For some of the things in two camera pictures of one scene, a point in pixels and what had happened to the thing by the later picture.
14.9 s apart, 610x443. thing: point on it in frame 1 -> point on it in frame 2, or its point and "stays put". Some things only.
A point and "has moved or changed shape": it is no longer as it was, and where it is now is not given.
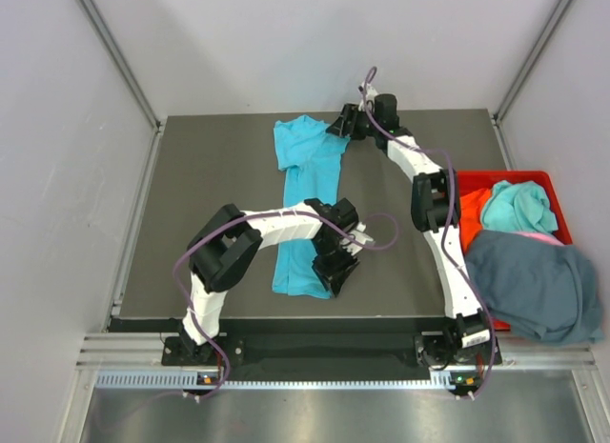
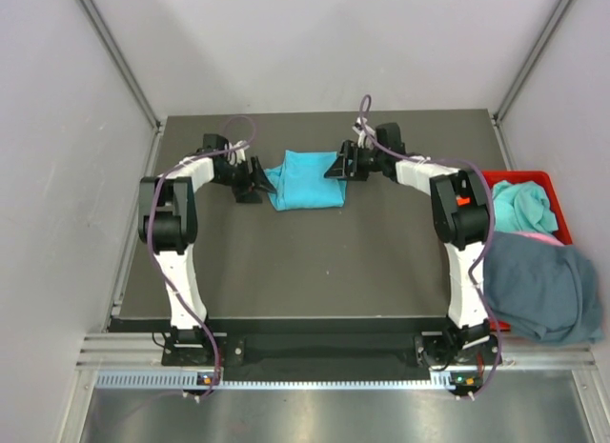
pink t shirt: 544,237 stays put
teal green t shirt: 518,207 stays put
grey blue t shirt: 536,287 stays put
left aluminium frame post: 118,52 stays put
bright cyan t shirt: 311,158 has moved or changed shape
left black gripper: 335,274 -> 245,192
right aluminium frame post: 536,53 stays put
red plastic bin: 469,180 stays put
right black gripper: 349,114 -> 340,170
